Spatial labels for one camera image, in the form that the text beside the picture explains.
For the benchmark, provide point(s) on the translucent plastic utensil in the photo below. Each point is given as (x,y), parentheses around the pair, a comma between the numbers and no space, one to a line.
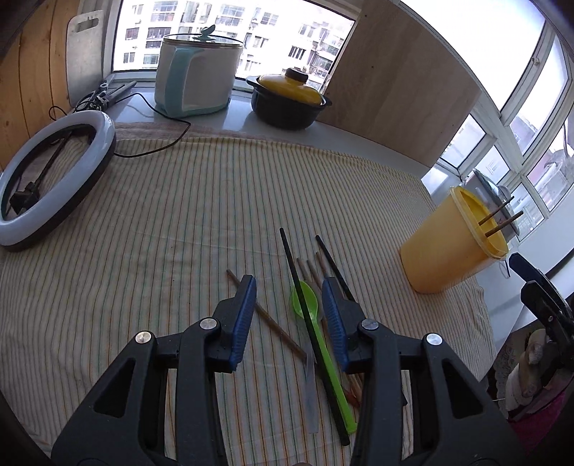
(311,394)

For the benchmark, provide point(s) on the pink cloth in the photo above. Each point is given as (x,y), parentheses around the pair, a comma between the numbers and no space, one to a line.
(551,425)

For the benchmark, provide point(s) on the striped table cloth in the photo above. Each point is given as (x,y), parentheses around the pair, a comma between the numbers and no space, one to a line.
(179,224)

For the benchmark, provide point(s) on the white cutting board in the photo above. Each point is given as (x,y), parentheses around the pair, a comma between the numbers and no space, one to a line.
(85,62)

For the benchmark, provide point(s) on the white framed window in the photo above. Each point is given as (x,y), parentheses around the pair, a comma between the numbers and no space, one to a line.
(202,18)
(515,89)

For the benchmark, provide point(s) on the black casserole with yellow lid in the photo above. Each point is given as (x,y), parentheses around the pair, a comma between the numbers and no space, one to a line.
(287,103)

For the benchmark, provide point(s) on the brown wooden panel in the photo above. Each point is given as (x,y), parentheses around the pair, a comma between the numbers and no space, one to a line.
(31,67)

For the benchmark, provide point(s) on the white floral rice cooker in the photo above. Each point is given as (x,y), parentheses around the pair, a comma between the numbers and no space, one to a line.
(491,188)

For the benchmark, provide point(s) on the beige lace cloth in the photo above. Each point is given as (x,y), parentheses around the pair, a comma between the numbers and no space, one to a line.
(520,381)

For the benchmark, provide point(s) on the green plastic spoon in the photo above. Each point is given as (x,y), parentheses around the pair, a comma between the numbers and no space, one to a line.
(311,298)

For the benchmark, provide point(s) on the white teal electric cooking pot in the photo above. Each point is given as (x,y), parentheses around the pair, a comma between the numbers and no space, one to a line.
(202,76)

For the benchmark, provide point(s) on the yellow plastic container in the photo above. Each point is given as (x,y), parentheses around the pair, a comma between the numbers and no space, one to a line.
(439,251)

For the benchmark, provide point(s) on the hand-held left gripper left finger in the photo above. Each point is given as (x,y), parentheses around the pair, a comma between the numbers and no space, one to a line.
(242,322)

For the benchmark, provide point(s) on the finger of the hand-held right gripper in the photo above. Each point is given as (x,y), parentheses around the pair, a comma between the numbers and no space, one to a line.
(524,266)
(556,322)

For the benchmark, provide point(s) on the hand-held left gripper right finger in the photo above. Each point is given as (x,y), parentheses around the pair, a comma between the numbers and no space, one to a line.
(334,322)

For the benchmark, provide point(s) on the dark brown chopstick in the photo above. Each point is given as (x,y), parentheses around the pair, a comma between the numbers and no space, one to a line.
(495,210)

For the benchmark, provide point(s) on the light wooden board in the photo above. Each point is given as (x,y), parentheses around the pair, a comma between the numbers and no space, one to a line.
(403,80)

